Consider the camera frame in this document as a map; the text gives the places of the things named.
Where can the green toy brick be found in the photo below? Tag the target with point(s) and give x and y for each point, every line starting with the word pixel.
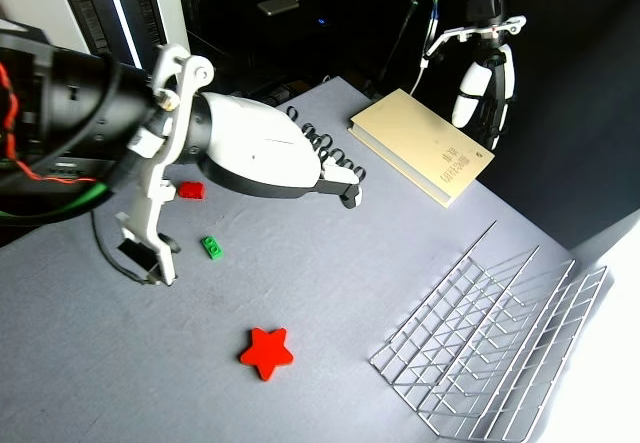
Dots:
pixel 212 247

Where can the red star block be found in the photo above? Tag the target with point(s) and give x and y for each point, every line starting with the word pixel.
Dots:
pixel 266 354

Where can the grey power bank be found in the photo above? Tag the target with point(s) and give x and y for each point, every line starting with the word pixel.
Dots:
pixel 278 6

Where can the grey table cloth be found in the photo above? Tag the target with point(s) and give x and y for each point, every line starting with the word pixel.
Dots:
pixel 310 273

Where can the red toy brick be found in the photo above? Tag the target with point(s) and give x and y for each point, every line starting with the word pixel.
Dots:
pixel 191 190

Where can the beige paperback book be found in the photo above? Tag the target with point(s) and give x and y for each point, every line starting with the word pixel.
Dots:
pixel 425 140

